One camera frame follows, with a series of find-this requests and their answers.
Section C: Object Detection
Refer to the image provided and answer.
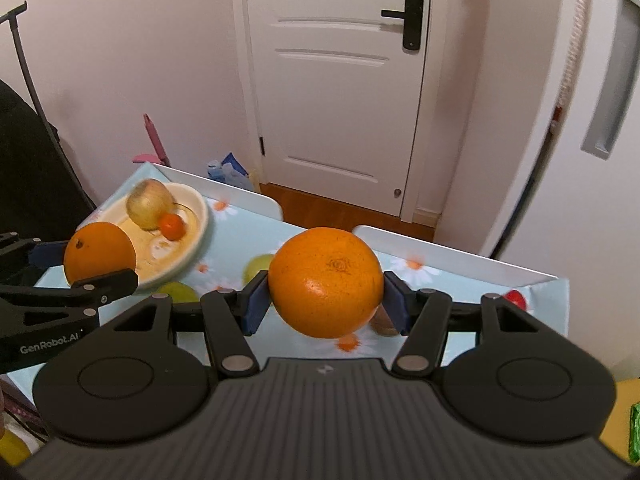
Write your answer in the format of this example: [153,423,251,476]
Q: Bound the white sliding wardrobe door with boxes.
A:
[475,0,640,377]

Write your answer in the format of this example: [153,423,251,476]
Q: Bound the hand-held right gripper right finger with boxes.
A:
[383,270,542,376]

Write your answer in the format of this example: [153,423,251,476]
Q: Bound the white twisted cord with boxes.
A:
[559,0,597,107]

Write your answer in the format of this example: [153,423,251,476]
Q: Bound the large orange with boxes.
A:
[63,221,137,285]
[268,227,385,339]

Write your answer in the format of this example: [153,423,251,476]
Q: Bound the blue floral tablecloth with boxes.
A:
[0,162,571,396]

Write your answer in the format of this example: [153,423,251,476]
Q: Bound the yellow-brown apple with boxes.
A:
[126,179,175,231]

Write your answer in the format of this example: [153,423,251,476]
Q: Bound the grey recessed door handle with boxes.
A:
[580,0,637,161]

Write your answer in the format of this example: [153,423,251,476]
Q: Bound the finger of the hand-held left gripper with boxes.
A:
[0,232,70,287]
[0,268,140,333]

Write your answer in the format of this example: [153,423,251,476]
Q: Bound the green apple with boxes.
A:
[156,281,197,304]
[242,254,275,289]

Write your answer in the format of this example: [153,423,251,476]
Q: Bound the white panel door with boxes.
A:
[243,0,434,212]

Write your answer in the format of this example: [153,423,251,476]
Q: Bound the brown kiwi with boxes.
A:
[369,305,400,337]

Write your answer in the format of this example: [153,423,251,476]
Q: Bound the cream ceramic bowl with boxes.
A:
[82,181,209,291]

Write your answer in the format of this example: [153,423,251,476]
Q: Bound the small tangerine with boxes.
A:
[159,213,187,240]

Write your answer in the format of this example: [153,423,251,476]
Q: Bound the pink long-handled tool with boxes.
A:
[132,113,172,168]

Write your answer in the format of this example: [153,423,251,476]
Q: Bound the yellow surface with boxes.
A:
[597,380,640,464]

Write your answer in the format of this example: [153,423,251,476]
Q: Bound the black door lock handle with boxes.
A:
[381,0,425,52]

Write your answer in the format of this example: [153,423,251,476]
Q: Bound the blue plastic bag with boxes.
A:
[207,152,250,191]

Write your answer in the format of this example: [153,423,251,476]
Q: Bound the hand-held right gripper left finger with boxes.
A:
[114,270,272,377]

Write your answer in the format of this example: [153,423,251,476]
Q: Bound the white chair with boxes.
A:
[144,161,284,222]
[352,225,559,287]

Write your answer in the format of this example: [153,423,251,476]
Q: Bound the green packet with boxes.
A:
[628,402,640,464]

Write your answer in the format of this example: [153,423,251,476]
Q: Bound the black metal stand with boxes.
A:
[0,2,97,211]

